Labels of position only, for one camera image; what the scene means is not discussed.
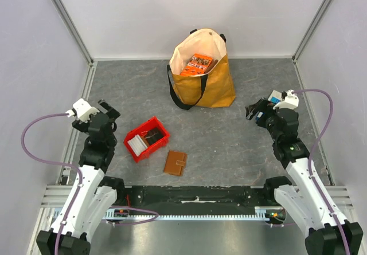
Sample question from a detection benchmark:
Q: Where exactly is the brown leather card holder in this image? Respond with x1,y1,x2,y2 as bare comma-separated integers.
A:
163,150,187,176

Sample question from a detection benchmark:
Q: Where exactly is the white card stack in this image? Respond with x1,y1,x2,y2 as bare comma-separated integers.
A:
127,135,149,156

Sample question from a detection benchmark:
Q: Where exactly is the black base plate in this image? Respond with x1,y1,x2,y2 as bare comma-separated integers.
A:
113,186,280,215

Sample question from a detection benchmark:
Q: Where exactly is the orange snack box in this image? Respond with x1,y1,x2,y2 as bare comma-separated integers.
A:
180,54,213,77

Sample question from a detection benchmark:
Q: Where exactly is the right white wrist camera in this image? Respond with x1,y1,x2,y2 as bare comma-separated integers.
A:
270,89,299,109

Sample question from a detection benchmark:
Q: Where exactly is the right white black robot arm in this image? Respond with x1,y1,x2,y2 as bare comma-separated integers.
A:
246,98,364,254

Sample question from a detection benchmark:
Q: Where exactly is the white slotted cable duct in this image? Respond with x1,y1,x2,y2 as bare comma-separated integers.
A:
51,206,284,221

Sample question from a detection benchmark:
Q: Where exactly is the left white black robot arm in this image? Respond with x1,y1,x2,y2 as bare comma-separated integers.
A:
36,99,126,254

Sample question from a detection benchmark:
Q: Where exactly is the dark card stack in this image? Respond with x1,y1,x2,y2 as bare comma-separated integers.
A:
142,127,164,146

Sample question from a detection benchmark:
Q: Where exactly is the yellow tote bag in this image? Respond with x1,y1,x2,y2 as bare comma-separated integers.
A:
167,29,236,110

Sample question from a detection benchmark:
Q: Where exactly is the blue white box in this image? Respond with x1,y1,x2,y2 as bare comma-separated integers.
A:
255,90,283,121

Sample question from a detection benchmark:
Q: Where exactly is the red plastic bin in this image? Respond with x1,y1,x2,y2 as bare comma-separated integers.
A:
123,116,170,163

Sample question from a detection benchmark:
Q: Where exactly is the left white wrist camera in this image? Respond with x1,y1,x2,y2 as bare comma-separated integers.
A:
66,99,100,123

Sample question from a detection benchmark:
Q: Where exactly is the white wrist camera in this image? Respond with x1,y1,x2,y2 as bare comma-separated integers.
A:
270,89,299,109
66,99,100,123

